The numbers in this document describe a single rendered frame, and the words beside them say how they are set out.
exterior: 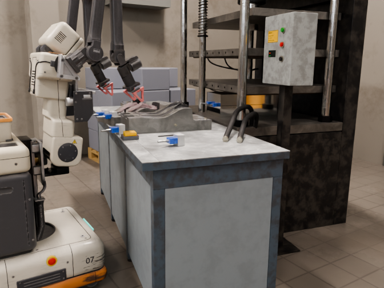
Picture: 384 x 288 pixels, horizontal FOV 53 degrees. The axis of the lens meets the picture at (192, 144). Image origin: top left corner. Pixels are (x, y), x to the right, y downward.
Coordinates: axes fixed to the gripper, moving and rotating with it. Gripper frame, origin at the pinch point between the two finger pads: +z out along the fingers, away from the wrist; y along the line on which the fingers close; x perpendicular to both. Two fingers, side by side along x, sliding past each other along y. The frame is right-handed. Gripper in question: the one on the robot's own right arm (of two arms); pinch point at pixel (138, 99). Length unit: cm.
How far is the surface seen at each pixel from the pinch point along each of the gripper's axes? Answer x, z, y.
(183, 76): -91, 39, 114
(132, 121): 6.6, 10.8, 5.3
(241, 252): 10, 71, -62
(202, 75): -87, 33, 73
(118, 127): 14.8, 9.8, 7.2
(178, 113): -18.0, 19.3, -0.4
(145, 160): 28, 8, -52
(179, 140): 3.3, 17.1, -35.0
